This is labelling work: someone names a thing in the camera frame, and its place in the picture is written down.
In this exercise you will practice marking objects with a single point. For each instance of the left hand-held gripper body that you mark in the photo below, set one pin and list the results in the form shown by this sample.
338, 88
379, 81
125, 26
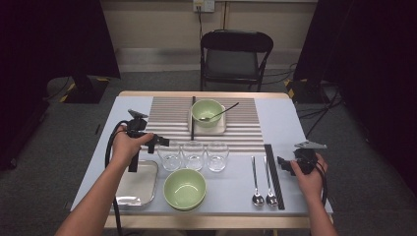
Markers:
137, 126

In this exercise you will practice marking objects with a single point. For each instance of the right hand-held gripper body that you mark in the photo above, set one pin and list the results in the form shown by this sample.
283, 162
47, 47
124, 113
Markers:
306, 159

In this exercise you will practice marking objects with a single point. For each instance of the row of black chopsticks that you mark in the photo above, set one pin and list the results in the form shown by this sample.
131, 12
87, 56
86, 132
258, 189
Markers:
274, 180

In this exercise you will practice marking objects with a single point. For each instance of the clear drinking glass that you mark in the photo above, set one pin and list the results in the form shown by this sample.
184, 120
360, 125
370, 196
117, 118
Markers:
217, 157
193, 152
170, 157

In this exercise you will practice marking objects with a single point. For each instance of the slim black chopstick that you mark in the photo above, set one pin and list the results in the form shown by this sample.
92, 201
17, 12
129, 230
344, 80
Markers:
192, 131

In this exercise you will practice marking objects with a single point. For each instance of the white square plate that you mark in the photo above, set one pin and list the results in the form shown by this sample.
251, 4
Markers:
141, 187
209, 131

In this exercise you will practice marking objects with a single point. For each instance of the green bowl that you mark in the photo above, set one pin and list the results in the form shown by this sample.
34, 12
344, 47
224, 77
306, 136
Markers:
200, 109
184, 210
184, 188

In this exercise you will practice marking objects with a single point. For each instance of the metal spoon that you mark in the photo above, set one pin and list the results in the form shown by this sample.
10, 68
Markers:
271, 199
226, 110
257, 199

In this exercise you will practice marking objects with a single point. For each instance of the person's left hand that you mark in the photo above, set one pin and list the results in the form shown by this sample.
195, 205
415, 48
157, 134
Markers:
128, 147

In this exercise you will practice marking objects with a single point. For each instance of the person's right hand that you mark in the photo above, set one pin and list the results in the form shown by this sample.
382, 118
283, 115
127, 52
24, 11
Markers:
311, 183

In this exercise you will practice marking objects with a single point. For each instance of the striped woven placemat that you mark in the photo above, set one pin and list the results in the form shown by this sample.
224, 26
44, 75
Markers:
242, 131

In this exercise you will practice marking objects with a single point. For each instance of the black stand base hazard tape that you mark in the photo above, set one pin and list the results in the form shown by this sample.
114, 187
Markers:
306, 93
85, 91

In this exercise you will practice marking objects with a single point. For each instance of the black curtain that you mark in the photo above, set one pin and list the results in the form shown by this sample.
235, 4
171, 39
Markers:
49, 32
377, 65

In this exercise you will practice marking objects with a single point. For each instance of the dark low block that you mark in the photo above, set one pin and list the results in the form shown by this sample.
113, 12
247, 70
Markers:
19, 137

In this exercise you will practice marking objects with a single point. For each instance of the black folding chair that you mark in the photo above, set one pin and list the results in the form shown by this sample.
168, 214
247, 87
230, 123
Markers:
236, 42

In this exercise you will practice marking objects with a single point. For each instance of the white wall socket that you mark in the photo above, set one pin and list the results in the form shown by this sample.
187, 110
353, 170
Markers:
204, 5

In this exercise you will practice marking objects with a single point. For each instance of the thin vertical wall conduit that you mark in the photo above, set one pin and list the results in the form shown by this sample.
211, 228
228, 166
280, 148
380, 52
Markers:
225, 16

